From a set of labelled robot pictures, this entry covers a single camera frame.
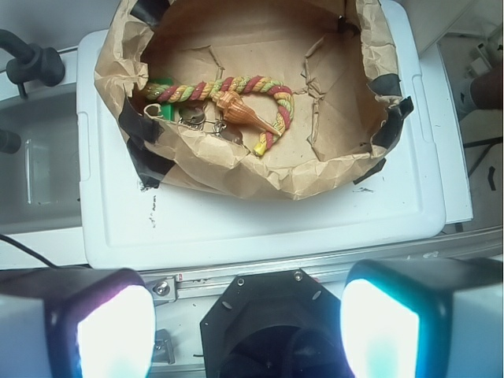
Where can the crumpled brown paper bag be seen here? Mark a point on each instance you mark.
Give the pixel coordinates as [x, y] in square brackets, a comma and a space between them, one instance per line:
[337, 57]

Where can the white plastic tray lid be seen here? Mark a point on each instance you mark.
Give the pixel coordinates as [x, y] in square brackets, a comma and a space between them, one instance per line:
[172, 227]

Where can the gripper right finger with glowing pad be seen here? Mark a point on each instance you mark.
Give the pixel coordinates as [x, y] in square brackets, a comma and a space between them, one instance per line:
[440, 317]

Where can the black octagonal mount plate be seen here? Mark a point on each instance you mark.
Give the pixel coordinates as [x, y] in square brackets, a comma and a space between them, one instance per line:
[278, 324]

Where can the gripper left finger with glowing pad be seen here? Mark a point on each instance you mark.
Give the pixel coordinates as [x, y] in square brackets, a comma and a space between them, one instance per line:
[76, 322]

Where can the green plastic block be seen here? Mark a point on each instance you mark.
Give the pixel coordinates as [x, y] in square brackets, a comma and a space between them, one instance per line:
[156, 88]

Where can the multicolour twisted rope toy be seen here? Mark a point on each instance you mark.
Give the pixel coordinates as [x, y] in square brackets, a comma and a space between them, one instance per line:
[243, 85]

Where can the orange spiral cone shell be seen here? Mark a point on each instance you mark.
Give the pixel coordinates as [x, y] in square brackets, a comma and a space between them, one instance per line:
[236, 111]

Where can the aluminium extrusion rail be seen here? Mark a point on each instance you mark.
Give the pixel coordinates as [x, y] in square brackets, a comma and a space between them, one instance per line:
[325, 267]

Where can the metal key ring clip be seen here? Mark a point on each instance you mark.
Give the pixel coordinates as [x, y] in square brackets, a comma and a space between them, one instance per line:
[195, 118]

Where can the clear plastic container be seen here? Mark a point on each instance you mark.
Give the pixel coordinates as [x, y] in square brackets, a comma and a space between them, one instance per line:
[40, 183]

